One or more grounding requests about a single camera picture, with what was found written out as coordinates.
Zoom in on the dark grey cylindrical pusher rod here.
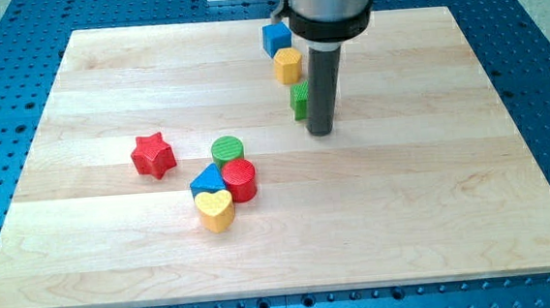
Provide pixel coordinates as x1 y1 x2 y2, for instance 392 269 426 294
306 46 341 137

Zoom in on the green star block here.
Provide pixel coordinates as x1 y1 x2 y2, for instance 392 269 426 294
290 81 309 120

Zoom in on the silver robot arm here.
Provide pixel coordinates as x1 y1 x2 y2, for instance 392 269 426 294
270 0 373 137

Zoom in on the yellow hexagon block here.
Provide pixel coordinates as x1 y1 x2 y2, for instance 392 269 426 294
273 47 302 85

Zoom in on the red star block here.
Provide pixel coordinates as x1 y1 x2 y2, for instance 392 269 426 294
131 132 177 179

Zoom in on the blue cube block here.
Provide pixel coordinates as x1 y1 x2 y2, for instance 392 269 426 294
261 21 292 58

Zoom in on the green cylinder block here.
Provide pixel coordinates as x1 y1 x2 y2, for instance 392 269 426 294
210 136 245 169

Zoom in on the red cylinder block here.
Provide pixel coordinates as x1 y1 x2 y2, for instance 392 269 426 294
221 158 258 203

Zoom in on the blue triangle block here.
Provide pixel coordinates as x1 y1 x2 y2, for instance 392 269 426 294
190 163 227 198

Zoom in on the yellow heart block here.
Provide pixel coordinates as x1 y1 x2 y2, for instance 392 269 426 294
194 190 235 233

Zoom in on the light wooden board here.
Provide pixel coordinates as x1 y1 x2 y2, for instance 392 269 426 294
0 7 550 308

